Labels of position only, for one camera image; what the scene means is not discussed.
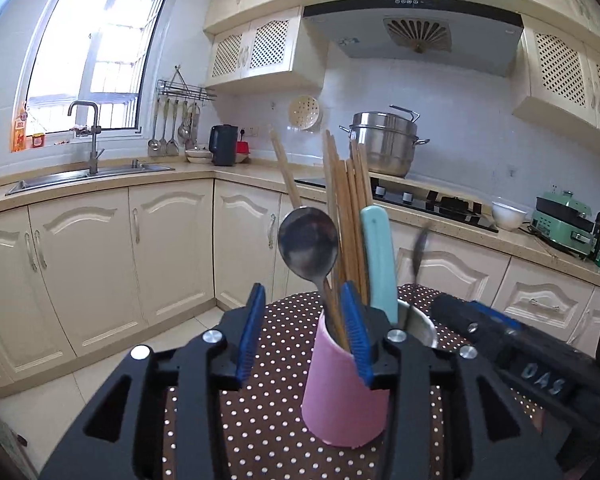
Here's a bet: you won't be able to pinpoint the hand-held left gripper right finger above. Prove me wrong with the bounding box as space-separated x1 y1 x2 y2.
340 280 563 480

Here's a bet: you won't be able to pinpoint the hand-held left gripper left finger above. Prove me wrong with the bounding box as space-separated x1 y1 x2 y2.
40 282 268 480

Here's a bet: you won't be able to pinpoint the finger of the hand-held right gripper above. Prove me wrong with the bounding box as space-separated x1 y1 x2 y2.
467 301 523 333
432 295 511 366

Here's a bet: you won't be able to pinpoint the pink utensil holder cup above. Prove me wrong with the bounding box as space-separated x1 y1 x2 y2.
301 300 438 448

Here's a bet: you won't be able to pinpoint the bunch of wooden chopsticks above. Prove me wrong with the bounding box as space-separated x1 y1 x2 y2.
270 129 376 356

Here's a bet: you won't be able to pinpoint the brown polka dot tablecloth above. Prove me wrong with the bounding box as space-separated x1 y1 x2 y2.
160 282 546 480

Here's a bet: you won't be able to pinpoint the white bowl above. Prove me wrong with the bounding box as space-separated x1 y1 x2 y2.
491 201 528 232

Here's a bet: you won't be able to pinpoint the green electric cooker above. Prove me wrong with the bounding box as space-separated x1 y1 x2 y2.
530 190 598 260

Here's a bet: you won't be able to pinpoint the black gas cooktop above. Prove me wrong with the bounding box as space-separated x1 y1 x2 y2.
295 175 500 233

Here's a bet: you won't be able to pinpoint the beige kitchen countertop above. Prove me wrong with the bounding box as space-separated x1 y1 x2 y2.
0 157 600 286

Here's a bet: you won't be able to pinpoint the cream base cabinets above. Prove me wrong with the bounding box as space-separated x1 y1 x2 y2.
0 180 600 401

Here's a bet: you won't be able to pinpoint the black electric kettle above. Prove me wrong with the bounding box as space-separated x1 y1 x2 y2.
209 124 239 167

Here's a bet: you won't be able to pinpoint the steel steamer pot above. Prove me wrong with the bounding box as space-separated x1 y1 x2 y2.
339 105 431 178

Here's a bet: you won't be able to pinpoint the hanging steel spatula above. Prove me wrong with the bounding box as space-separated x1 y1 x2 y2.
158 100 170 154
167 100 181 157

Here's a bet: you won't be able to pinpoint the hanging steel ladle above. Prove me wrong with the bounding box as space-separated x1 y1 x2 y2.
147 100 161 152

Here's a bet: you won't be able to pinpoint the steel sink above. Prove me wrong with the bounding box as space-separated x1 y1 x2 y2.
5 160 176 197

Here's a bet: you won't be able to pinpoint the steel faucet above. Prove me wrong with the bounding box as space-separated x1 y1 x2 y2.
67 101 105 176

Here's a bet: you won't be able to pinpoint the large cream lattice cabinet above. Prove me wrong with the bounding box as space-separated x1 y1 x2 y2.
512 15 600 163

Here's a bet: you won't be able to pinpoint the small cream lattice cabinet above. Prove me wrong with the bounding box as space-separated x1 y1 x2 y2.
204 7 326 93

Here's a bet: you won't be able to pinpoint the range hood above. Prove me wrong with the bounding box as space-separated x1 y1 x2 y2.
302 0 525 78

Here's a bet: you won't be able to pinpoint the orange detergent bottle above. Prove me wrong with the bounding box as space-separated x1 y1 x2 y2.
12 107 28 153

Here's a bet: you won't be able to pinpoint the window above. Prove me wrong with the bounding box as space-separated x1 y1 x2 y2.
10 0 178 153

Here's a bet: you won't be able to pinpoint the black power cable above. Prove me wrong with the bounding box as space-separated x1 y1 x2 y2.
522 227 588 261

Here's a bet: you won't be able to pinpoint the wire utensil rack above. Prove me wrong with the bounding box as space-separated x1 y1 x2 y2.
156 66 217 101

